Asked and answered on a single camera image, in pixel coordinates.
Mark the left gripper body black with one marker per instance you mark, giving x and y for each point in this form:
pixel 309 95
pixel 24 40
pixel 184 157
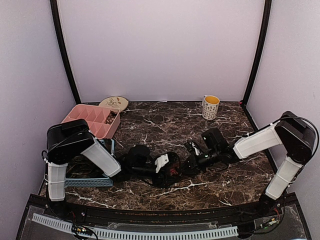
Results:
pixel 139 171

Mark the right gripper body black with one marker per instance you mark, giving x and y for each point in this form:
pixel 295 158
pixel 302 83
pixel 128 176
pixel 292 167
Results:
pixel 201 164

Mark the brown red patterned tie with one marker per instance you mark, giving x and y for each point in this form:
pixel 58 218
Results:
pixel 171 172

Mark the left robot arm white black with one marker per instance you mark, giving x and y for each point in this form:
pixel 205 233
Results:
pixel 73 139

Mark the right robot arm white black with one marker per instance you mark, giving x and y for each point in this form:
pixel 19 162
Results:
pixel 297 137

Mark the blue perforated plastic basket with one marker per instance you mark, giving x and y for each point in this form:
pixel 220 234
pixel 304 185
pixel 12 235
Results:
pixel 95 182

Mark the white mug yellow inside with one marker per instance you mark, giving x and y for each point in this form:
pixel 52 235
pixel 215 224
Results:
pixel 210 106

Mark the pink divided organizer tray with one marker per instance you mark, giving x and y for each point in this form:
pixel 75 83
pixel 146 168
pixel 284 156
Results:
pixel 95 117

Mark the rolled tie in tray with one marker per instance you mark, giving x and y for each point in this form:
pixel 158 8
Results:
pixel 111 117

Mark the beige floral plate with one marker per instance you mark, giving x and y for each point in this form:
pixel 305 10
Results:
pixel 116 102

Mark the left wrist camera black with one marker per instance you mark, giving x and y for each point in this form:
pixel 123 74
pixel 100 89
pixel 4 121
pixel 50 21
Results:
pixel 139 159

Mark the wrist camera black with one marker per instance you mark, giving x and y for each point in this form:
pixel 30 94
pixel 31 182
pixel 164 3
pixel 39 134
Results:
pixel 139 159
pixel 214 140

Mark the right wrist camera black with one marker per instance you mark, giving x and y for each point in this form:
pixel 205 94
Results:
pixel 214 140

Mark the black front rail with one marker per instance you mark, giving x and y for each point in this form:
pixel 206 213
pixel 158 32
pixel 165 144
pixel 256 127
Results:
pixel 91 216

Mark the white slotted cable duct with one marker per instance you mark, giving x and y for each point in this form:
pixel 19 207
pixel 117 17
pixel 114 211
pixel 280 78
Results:
pixel 110 234

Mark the right black frame post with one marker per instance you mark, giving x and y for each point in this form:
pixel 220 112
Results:
pixel 258 52

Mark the black frame post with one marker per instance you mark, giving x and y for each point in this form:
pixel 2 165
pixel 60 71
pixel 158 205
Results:
pixel 258 52
pixel 63 50

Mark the left black frame post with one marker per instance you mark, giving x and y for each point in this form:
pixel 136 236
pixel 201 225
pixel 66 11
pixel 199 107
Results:
pixel 63 50

